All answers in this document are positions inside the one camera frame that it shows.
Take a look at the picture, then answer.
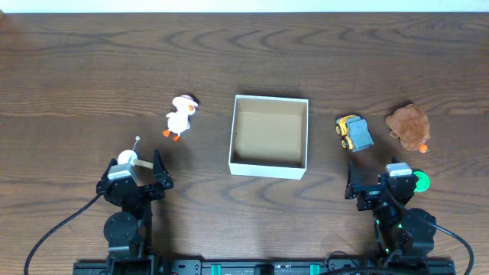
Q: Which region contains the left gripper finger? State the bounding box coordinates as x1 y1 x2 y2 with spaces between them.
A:
99 157 119 184
152 149 172 186

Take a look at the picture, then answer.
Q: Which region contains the white wooden paddle ball toy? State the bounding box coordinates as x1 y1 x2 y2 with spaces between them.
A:
117 135 153 169

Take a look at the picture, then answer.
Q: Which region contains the green ridged plastic disc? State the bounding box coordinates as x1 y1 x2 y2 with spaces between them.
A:
413 170 430 193

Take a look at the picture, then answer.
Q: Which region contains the brown plush toy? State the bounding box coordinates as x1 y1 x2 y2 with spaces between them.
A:
385 104 430 154

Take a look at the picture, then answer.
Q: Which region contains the yellow grey toy truck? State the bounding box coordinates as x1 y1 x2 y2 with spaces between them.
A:
335 115 374 152

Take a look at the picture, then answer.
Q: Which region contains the white duck toy pink hat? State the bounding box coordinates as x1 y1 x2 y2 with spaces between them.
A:
162 95 199 141

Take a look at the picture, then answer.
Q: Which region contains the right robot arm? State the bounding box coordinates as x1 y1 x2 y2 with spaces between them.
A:
345 162 436 270

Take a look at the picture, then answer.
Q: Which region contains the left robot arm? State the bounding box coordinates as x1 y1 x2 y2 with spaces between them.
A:
96 150 173 274

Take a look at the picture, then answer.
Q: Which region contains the white cardboard box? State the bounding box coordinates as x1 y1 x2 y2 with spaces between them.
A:
228 95 309 180

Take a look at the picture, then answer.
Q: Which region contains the right black cable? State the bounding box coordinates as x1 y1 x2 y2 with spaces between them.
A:
384 183 475 275

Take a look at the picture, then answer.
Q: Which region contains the black cable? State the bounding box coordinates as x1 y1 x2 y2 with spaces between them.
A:
384 183 475 275
23 193 104 275

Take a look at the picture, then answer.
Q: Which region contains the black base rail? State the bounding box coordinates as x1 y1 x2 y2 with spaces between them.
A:
73 257 455 275

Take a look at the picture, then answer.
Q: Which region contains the left black cable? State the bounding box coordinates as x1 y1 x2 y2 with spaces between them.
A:
23 193 104 275

